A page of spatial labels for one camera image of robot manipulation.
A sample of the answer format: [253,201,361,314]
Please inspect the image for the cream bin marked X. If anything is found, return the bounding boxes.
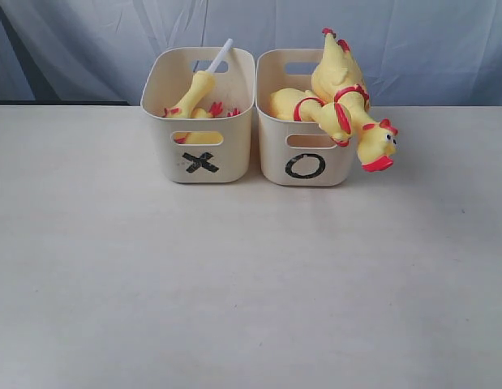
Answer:
[140,47,255,183]

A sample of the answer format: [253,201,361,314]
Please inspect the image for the white backdrop curtain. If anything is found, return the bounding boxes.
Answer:
[0,1,502,105]

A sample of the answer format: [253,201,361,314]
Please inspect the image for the severed chicken head with squeaker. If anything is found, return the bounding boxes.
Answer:
[163,38,234,118]

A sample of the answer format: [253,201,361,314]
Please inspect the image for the whole yellow rubber chicken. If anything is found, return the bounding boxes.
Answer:
[269,88,354,147]

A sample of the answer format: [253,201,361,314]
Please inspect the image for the cream bin marked O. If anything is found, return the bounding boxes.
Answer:
[255,49,358,186]

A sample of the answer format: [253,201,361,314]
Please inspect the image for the headless rubber chicken body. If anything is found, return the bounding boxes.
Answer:
[173,102,223,144]

